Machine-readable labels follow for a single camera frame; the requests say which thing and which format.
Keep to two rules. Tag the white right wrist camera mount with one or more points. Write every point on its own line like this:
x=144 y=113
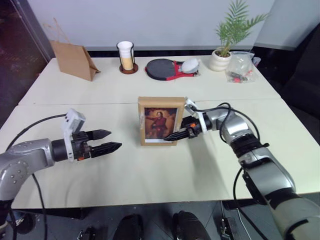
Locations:
x=203 y=122

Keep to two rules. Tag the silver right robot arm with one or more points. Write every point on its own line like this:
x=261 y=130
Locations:
x=270 y=172

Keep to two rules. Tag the dark rounded shape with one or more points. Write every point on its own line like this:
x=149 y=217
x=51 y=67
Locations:
x=188 y=226
x=131 y=227

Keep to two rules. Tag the clear plastic bag with parts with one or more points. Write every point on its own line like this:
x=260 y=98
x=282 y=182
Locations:
x=241 y=67

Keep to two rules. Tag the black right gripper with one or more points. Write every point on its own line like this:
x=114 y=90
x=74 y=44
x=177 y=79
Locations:
x=193 y=130

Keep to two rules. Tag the black box under table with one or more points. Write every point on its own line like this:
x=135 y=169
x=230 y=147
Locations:
x=227 y=228

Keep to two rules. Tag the black red table tennis paddle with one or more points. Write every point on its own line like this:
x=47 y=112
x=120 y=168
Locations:
x=160 y=68

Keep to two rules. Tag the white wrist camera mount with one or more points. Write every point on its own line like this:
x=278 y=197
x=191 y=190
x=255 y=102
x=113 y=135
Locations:
x=72 y=120
x=203 y=122

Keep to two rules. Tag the white cup in holder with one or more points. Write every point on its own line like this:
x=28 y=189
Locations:
x=128 y=70

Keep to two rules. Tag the black chair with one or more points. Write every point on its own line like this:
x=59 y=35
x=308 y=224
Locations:
x=300 y=82

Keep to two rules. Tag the brown paper bag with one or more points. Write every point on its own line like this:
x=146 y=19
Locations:
x=73 y=60

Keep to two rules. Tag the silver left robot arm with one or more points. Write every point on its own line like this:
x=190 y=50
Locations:
x=27 y=155

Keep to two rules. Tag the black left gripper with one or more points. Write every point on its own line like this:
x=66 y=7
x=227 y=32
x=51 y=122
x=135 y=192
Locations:
x=81 y=146

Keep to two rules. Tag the green palm plant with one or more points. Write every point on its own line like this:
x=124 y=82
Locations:
x=235 y=27

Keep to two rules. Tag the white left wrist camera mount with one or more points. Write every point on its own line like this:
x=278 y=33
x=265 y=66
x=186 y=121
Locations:
x=72 y=120

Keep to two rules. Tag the wooden picture frame with portrait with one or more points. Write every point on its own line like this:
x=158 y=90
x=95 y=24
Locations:
x=160 y=102

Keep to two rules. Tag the white ribbed plant pot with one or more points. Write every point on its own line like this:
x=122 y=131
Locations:
x=218 y=61

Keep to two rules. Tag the white and beige cup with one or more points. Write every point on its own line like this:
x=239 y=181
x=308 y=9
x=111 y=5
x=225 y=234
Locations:
x=125 y=55

